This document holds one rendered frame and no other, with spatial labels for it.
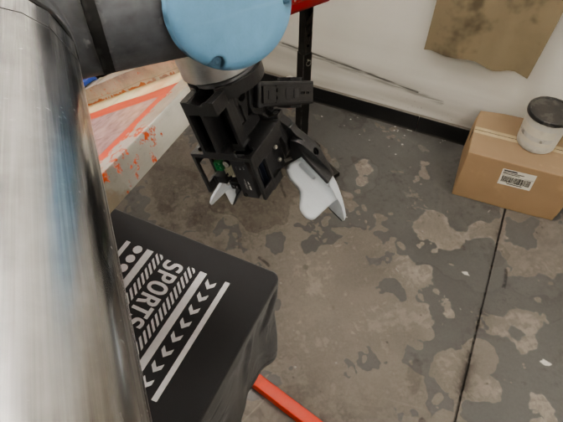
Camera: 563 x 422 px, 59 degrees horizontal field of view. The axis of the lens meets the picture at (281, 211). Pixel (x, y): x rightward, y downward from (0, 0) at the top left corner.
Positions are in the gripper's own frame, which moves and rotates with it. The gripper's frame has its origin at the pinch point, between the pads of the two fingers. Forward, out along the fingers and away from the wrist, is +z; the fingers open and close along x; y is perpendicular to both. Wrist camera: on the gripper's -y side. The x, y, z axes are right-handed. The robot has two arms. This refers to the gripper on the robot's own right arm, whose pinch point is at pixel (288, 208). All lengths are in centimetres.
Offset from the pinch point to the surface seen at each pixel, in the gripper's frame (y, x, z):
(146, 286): -6, -52, 41
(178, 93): -6.2, -15.6, -11.7
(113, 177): 8.7, -14.9, -10.6
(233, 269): -19, -37, 45
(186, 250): -18, -49, 42
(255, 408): -18, -63, 137
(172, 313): -3, -43, 43
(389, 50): -200, -61, 90
